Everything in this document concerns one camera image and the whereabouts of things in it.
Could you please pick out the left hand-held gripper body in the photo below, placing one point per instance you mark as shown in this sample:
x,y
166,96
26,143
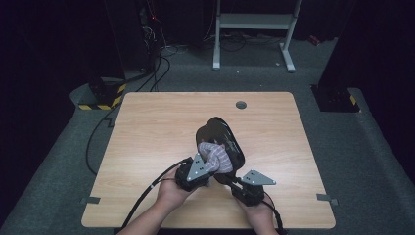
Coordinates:
x,y
192,178

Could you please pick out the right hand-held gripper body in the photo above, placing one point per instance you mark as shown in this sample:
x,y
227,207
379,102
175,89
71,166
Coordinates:
x,y
249,192

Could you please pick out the grey striped cloth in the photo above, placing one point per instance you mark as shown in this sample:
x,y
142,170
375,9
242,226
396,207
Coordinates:
x,y
218,158

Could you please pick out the black floral lacquer plate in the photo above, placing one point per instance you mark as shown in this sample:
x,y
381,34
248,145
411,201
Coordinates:
x,y
228,137

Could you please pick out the person's right hand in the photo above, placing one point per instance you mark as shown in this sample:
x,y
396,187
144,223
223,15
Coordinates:
x,y
257,213

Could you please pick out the person's left hand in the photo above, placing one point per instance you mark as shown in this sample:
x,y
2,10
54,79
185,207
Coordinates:
x,y
173,196

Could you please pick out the grey table grommet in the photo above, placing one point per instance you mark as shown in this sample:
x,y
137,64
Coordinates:
x,y
241,105

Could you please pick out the grey tape piece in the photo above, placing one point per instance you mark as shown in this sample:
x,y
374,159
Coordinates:
x,y
326,198
89,200

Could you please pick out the black stand base yellow stripes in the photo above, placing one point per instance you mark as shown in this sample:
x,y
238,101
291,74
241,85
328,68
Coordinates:
x,y
104,94

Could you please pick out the black stand base yellow mark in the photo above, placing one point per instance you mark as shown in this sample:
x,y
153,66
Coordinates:
x,y
336,99

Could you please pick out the white metal stand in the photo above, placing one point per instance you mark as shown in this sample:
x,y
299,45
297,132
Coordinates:
x,y
254,21

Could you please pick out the small red item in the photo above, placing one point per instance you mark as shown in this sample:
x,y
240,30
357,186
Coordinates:
x,y
314,40

